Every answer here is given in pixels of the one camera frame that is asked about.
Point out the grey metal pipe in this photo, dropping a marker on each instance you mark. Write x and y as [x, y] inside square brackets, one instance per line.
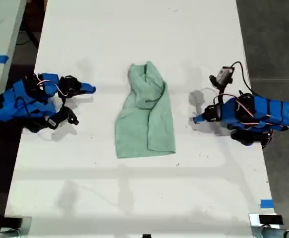
[283, 233]
[0, 234]

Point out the metal table bracket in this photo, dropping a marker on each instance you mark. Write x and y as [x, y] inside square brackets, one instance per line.
[27, 224]
[254, 223]

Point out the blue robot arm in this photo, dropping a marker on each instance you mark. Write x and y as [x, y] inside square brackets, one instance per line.
[260, 111]
[8, 104]

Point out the small blue tape patch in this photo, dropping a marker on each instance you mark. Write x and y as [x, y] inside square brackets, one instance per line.
[267, 203]

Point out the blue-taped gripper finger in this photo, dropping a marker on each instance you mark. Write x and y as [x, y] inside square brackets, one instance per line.
[200, 118]

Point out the small black box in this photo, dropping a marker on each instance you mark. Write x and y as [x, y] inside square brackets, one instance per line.
[270, 219]
[13, 221]

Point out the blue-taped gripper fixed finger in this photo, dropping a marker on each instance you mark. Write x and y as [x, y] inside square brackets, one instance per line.
[87, 88]

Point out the black and grey camera box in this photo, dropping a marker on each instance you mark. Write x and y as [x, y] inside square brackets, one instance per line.
[223, 75]

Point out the black gripper moving finger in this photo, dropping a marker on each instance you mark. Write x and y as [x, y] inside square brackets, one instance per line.
[79, 93]

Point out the pale green T-shirt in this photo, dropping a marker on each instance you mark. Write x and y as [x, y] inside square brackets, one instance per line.
[144, 124]

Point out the black camera box white label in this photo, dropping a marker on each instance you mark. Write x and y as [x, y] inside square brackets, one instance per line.
[57, 119]

